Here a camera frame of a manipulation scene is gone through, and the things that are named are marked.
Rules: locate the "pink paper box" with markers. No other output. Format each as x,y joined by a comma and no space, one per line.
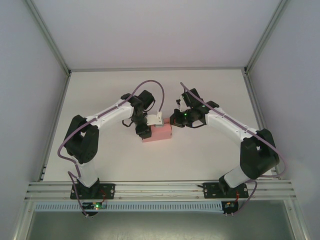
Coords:
161,133

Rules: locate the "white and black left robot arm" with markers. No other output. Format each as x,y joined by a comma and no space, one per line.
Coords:
82,140

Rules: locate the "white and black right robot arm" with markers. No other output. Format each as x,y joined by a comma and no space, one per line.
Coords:
260,157

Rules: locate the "small circuit board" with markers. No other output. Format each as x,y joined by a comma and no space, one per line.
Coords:
229,205

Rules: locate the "circuit board with green light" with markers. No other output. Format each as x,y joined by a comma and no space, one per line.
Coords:
96,206

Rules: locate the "grey metal panel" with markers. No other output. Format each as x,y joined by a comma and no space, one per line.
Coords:
160,227

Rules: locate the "aluminium frame crossbar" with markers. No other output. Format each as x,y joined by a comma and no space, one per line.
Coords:
157,69

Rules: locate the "aluminium side rail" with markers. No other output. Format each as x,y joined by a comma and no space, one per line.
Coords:
255,105
56,120

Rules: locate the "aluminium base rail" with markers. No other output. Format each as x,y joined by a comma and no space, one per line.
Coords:
160,186

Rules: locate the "aluminium frame post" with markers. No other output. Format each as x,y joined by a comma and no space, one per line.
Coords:
47,35
266,35

